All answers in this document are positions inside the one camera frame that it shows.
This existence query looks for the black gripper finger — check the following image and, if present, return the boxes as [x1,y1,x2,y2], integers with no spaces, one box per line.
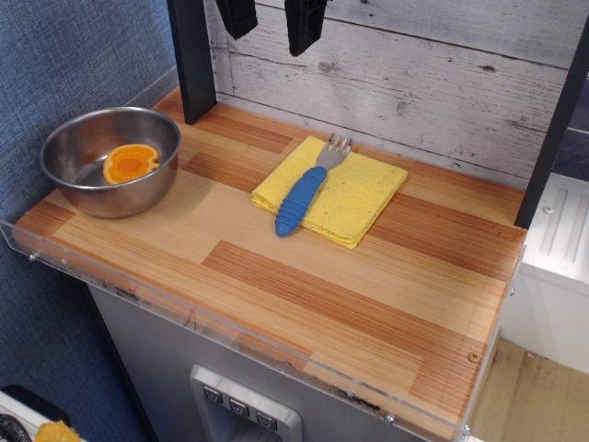
[284,0,328,56]
[216,0,258,40]

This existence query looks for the orange cheese wedge toy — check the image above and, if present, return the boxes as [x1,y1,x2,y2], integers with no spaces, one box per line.
[102,144,160,185]

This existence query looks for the yellow folded cloth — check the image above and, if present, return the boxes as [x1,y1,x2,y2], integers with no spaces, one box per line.
[251,136,408,249]

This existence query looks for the stainless steel bowl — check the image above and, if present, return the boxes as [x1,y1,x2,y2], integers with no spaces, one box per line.
[40,107,180,218]

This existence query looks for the grey toy fridge cabinet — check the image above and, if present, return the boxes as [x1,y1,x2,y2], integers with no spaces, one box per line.
[90,287,416,441]

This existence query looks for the white side cabinet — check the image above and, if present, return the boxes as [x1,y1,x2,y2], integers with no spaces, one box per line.
[500,173,588,373]

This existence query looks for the silver dispenser button panel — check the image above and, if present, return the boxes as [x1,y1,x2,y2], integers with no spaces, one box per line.
[190,364,304,441]

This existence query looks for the clear acrylic table guard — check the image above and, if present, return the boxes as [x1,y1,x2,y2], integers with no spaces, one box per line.
[1,215,525,441]

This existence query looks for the left black vertical post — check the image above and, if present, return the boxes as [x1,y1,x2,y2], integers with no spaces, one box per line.
[167,0,217,124]

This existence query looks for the black vertical post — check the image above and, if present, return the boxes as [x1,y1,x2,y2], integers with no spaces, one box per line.
[167,0,217,124]
[514,19,588,229]

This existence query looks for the blue handled fork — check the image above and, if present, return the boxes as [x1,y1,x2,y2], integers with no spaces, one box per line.
[275,134,352,238]

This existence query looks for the right black vertical post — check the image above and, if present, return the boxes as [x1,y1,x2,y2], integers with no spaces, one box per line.
[514,19,588,229]

